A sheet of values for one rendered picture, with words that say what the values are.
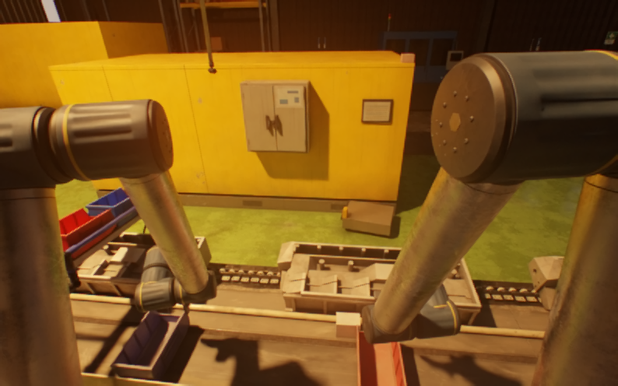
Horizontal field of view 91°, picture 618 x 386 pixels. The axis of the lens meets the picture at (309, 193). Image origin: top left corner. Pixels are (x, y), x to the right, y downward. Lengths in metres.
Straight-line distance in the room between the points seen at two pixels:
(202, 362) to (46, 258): 1.15
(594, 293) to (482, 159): 0.31
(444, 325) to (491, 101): 0.77
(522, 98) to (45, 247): 0.76
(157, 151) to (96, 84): 3.99
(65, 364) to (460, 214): 0.74
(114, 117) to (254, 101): 2.88
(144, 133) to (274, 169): 3.35
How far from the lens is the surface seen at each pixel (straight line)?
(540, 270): 2.21
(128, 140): 0.65
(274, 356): 1.70
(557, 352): 0.70
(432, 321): 1.02
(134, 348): 1.83
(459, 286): 1.90
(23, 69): 9.48
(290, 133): 3.49
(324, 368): 1.66
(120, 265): 2.21
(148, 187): 0.75
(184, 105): 4.06
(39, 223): 0.74
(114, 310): 2.20
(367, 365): 1.68
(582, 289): 0.62
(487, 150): 0.36
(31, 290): 0.74
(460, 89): 0.40
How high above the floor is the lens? 2.15
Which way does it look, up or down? 28 degrees down
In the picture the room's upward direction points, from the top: 1 degrees counter-clockwise
